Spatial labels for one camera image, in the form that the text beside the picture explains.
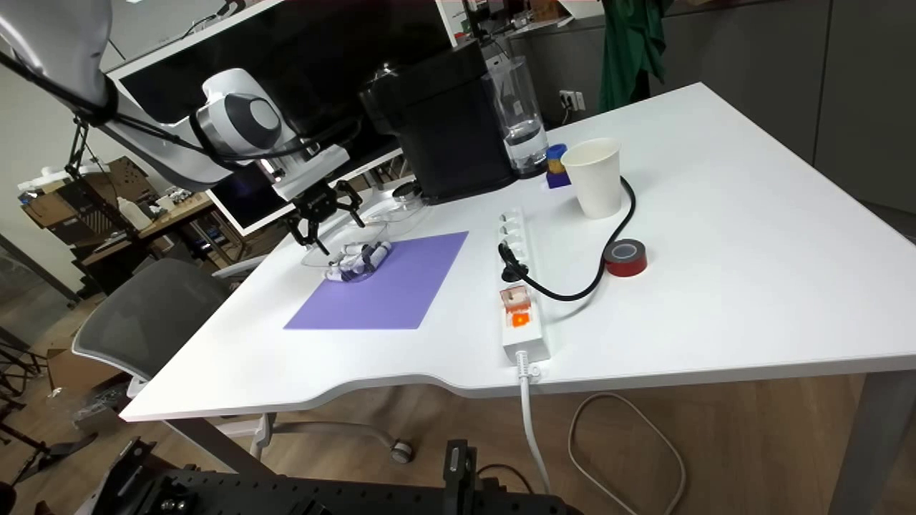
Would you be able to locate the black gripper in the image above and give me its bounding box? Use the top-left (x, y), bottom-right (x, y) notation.
top-left (288, 180), bottom-right (373, 259)

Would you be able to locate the white marker with black cap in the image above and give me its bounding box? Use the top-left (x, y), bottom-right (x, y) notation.
top-left (360, 239), bottom-right (394, 272)
top-left (328, 244), bottom-right (373, 277)

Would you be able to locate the purple mat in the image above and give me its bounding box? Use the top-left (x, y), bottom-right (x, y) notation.
top-left (284, 230), bottom-right (471, 333)

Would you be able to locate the black coffee machine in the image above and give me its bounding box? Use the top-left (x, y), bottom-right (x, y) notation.
top-left (357, 41), bottom-right (524, 207)

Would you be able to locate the grey office chair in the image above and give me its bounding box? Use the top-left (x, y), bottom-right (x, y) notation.
top-left (68, 256), bottom-right (234, 386)

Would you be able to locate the white power strip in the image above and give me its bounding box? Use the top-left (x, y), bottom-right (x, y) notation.
top-left (493, 210), bottom-right (554, 366)

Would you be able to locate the clear water tank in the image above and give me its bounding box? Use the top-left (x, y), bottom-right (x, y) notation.
top-left (477, 38), bottom-right (552, 180)

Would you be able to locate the cluttered wooden desk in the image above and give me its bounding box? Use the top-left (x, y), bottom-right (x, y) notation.
top-left (13, 156), bottom-right (244, 286)

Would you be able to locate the blue and yellow small block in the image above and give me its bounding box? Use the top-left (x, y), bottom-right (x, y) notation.
top-left (540, 141), bottom-right (576, 192)

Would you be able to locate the white paper cup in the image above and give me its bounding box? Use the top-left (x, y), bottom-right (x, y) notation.
top-left (560, 136), bottom-right (627, 222)

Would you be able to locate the black perforated mounting board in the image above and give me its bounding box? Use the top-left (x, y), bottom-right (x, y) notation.
top-left (88, 435), bottom-right (582, 515)

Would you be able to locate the red tape roll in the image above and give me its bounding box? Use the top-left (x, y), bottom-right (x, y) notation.
top-left (602, 239), bottom-right (652, 282)

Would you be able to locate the green jacket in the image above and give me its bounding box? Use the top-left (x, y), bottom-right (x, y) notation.
top-left (594, 0), bottom-right (672, 114)

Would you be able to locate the grey table leg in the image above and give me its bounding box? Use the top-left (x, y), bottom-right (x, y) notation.
top-left (826, 372), bottom-right (916, 515)

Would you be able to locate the black plug and cable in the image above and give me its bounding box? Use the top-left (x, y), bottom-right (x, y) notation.
top-left (496, 176), bottom-right (640, 306)

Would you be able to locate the white power strip cable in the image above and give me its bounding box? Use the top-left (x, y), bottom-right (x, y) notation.
top-left (514, 355), bottom-right (559, 501)

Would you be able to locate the white looped floor cable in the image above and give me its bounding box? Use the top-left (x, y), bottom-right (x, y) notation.
top-left (566, 389), bottom-right (690, 515)

